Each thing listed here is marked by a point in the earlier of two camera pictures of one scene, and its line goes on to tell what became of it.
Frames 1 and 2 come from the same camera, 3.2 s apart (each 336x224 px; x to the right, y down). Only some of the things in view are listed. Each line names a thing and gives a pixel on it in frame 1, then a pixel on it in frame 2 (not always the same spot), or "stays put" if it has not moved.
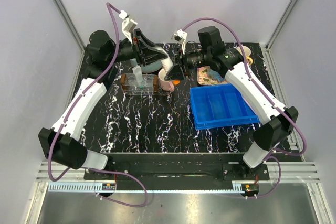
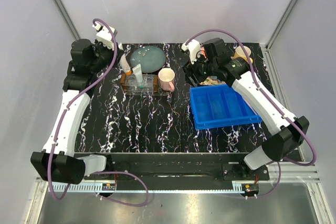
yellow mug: [247, 52] stays put
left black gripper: [144, 48] -> [100, 45]
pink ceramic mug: [165, 85] stays put
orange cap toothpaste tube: [167, 65] -> [125, 65]
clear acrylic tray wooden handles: [150, 85] stays put
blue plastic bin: [219, 106] stays put
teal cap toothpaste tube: [137, 71] stays put
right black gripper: [179, 69] -> [190, 68]
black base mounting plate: [177, 168] stays put
